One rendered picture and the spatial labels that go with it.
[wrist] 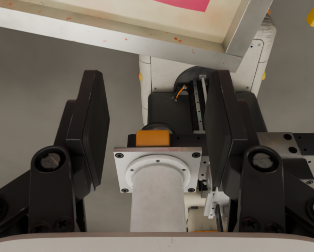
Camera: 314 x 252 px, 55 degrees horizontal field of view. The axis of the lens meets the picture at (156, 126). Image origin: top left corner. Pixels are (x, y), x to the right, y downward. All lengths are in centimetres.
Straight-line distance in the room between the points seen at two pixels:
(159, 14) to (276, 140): 33
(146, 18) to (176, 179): 29
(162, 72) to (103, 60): 45
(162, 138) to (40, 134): 184
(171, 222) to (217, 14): 37
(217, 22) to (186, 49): 7
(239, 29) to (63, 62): 142
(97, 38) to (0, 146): 209
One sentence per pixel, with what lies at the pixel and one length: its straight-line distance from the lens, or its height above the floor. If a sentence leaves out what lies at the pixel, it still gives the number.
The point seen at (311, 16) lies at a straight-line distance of 66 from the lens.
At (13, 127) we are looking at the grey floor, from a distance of 238.
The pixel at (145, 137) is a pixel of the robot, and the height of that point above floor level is 110.
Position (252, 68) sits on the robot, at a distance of 154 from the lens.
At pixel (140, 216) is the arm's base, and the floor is 124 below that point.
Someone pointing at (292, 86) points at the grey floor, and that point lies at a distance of 208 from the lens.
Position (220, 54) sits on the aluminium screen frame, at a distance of 59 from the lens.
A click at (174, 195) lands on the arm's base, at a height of 121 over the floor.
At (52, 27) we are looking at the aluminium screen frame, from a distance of 58.
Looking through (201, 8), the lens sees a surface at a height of 95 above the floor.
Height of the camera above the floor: 147
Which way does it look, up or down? 43 degrees down
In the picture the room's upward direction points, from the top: 180 degrees clockwise
